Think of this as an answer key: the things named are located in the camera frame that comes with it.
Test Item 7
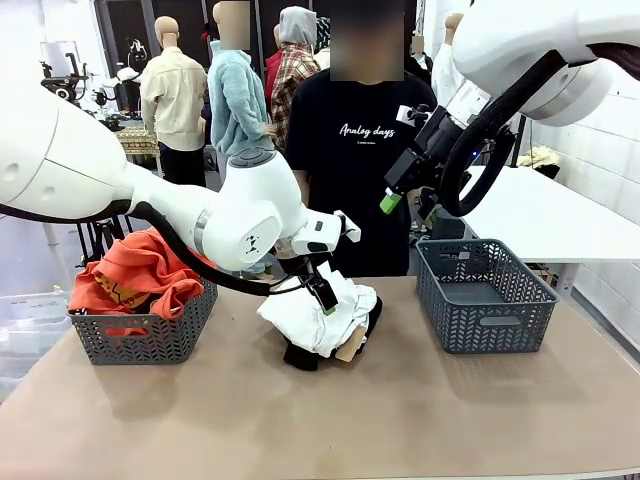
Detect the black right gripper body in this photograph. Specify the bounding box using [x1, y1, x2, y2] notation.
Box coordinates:
[412, 105, 469, 169]

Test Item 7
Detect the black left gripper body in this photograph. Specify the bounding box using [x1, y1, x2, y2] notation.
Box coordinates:
[278, 253, 331, 284]

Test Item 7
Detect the white garment with black print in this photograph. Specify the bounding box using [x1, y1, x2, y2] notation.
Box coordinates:
[257, 262, 379, 359]

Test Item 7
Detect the tan cardboard tag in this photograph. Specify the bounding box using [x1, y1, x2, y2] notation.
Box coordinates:
[335, 333, 369, 362]

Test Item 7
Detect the orange printed garment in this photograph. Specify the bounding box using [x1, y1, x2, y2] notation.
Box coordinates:
[68, 227, 211, 337]

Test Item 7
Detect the person's right forearm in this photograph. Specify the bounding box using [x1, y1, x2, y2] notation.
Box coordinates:
[293, 169, 312, 207]

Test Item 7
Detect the person in black t-shirt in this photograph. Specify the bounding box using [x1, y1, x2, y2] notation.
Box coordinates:
[284, 0, 439, 279]

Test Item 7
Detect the mannequin in white shirt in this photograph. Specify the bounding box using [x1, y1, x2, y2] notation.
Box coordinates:
[430, 12, 467, 109]

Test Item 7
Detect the pale yellow cloth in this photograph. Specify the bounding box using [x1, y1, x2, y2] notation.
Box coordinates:
[517, 147, 561, 180]

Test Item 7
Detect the large white table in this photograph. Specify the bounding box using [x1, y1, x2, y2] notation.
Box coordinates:
[459, 164, 640, 301]

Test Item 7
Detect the mannequin in plaid hooded shirt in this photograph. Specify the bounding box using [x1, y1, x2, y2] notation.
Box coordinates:
[269, 5, 321, 154]

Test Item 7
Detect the grey plastic basket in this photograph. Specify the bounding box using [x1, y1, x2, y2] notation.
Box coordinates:
[69, 277, 220, 366]
[414, 237, 560, 355]

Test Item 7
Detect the mannequin in blue fleece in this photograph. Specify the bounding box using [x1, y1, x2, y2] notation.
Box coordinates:
[207, 0, 277, 161]

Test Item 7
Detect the mannequin in red top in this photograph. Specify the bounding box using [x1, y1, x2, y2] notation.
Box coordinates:
[263, 24, 284, 116]

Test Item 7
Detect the table with patterned cloth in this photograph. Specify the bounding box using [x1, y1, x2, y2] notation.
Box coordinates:
[114, 127, 162, 174]

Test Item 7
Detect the black tripod stand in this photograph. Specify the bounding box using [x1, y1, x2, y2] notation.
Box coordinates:
[74, 217, 134, 266]

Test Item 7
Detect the mannequin in cream jacket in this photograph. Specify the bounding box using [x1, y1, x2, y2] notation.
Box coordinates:
[139, 15, 211, 189]

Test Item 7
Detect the clear plastic storage box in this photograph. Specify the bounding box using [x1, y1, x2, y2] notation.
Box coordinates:
[0, 284, 71, 391]

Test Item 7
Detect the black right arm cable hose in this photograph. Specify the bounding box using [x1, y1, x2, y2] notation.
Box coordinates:
[438, 42, 640, 219]

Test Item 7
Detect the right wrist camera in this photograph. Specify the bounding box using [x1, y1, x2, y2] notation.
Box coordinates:
[396, 103, 432, 125]

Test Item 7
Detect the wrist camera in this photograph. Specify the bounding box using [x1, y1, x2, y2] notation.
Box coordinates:
[396, 103, 432, 125]
[333, 209, 362, 245]

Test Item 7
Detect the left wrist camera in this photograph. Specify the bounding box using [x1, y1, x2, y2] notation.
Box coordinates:
[333, 209, 362, 245]

